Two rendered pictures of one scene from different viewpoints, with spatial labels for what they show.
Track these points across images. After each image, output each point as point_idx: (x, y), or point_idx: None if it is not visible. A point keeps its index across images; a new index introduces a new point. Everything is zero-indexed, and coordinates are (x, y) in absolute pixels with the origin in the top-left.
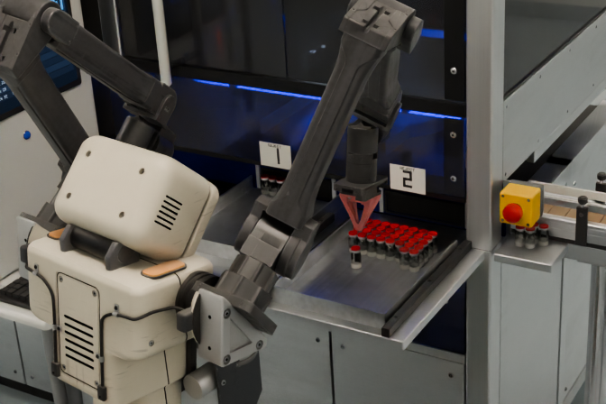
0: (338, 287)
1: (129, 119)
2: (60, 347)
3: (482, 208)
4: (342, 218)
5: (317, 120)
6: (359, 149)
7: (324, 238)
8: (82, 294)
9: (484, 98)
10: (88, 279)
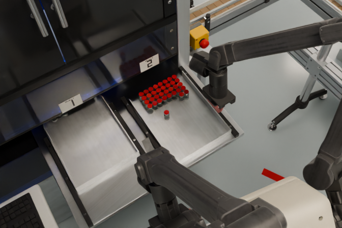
0: (181, 134)
1: (162, 187)
2: None
3: (186, 50)
4: (112, 101)
5: None
6: (225, 82)
7: (135, 118)
8: None
9: (186, 5)
10: None
